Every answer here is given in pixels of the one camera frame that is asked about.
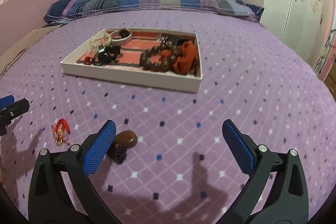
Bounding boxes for brown wooden bead bracelet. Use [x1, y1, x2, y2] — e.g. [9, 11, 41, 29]
[139, 43, 180, 73]

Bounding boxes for pink padded headboard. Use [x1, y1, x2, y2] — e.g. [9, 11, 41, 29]
[0, 0, 58, 54]

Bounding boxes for striped patchwork long pillow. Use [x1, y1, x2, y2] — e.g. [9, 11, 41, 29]
[43, 0, 264, 24]

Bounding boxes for black cord hair ties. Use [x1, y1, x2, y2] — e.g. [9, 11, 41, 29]
[159, 33, 190, 47]

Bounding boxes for white decorated wardrobe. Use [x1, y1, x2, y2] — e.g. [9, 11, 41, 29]
[261, 0, 333, 67]

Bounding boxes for orange fabric scrunchie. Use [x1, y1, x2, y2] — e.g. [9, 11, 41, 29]
[172, 42, 199, 75]

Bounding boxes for wooden bedside drawer cabinet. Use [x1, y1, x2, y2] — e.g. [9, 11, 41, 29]
[324, 62, 336, 98]

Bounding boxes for brown stone pendant black cord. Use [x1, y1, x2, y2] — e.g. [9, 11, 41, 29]
[106, 130, 138, 164]

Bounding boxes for black hair tie red beads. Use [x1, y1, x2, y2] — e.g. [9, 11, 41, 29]
[84, 46, 121, 67]

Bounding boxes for white headband with dark pompom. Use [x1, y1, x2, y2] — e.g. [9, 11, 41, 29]
[108, 28, 132, 46]

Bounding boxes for purple diamond pattern bedspread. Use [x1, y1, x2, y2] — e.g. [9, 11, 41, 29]
[1, 10, 335, 223]

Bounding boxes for black fabric scrunchie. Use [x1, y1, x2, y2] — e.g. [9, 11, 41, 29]
[101, 46, 121, 64]

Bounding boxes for red string jade bracelet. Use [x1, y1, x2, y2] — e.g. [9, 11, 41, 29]
[51, 118, 72, 147]

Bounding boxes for white shell bracelet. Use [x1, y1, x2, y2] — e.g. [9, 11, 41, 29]
[89, 31, 112, 53]

